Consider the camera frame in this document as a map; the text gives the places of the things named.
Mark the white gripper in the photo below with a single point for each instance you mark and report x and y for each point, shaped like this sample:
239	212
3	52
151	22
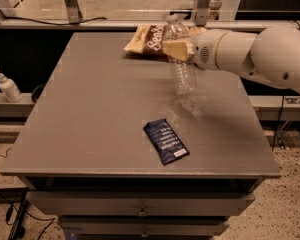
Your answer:
204	51

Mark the clear plastic water bottle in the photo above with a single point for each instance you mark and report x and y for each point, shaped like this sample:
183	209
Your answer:
182	72

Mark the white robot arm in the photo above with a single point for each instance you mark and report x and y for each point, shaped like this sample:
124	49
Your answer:
271	57

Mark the white pump dispenser bottle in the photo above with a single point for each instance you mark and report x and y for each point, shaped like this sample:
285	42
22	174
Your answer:
9	88

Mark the brown yellow chip bag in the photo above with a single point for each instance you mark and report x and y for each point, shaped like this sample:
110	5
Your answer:
148	39

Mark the dark blue snack wrapper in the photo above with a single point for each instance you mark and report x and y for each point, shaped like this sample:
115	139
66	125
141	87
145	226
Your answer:
164	139

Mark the grey drawer cabinet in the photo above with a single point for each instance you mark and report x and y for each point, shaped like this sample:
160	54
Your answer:
85	158

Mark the metal frame post right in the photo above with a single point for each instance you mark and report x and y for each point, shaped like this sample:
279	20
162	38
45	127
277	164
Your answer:
201	9

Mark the metal frame post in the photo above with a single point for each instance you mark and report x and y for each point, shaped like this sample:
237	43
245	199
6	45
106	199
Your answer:
201	9
73	11

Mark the metal frame post left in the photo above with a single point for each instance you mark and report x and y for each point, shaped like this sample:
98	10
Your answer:
73	11

